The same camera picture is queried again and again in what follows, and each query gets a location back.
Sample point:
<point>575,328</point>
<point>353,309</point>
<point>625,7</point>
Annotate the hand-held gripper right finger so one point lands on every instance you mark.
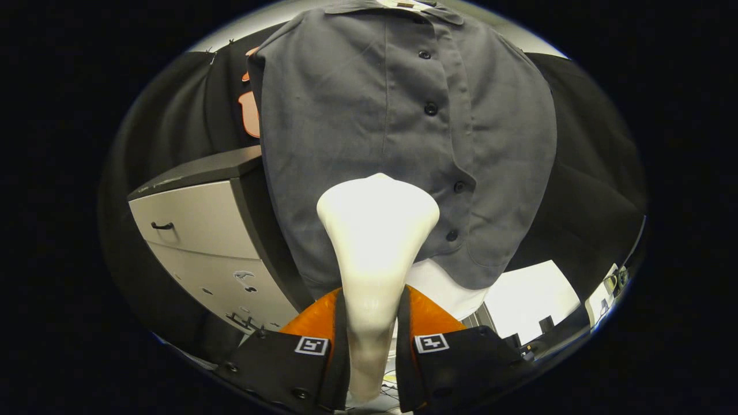
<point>403,369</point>

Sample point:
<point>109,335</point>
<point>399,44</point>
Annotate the black backdrop cloth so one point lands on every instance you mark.
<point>588,173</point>

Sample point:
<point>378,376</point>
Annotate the plain white table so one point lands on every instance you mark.
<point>530,294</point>

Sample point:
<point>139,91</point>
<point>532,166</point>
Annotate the grey button shirt clothes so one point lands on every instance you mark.
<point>346,115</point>

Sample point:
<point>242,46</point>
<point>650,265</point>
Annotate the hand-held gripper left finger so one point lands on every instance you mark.
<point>343,369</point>

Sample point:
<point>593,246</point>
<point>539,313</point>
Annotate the white mannequin torso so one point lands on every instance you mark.
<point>450,291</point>

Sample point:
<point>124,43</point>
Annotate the grey drawer cabinet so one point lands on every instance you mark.
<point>202,253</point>

